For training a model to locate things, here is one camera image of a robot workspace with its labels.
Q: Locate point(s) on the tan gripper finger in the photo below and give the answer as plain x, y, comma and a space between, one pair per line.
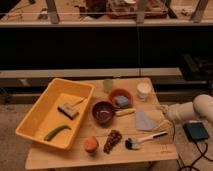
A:
165, 125

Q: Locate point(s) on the dark grape bunch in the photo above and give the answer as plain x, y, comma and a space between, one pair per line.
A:
113, 138

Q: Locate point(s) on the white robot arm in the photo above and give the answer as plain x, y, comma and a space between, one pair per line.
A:
200, 108

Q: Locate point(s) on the white paper cup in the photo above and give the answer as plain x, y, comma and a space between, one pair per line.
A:
143, 90

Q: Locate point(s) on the green plastic cup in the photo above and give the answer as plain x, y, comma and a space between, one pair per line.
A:
107, 85

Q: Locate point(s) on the blue cloth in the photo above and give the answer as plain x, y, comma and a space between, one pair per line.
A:
143, 122

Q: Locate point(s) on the yellow corn cob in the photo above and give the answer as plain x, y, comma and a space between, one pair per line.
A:
124, 112

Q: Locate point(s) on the wooden table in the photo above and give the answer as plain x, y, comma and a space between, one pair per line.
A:
43, 157

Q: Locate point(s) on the blue sponge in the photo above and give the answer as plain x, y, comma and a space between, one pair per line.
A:
122, 101

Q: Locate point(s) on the orange bowl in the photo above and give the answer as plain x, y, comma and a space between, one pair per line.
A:
120, 92

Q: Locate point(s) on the dark purple bowl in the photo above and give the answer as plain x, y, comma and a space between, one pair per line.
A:
103, 112

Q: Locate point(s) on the orange toy fruit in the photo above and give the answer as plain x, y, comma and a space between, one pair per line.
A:
91, 144

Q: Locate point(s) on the wooden scrub brush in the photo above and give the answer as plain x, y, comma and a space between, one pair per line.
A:
70, 110

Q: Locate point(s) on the yellow plastic tub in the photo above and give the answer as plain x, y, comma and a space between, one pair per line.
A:
44, 116

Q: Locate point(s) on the white handled dish brush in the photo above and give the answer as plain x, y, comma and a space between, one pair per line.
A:
134, 144

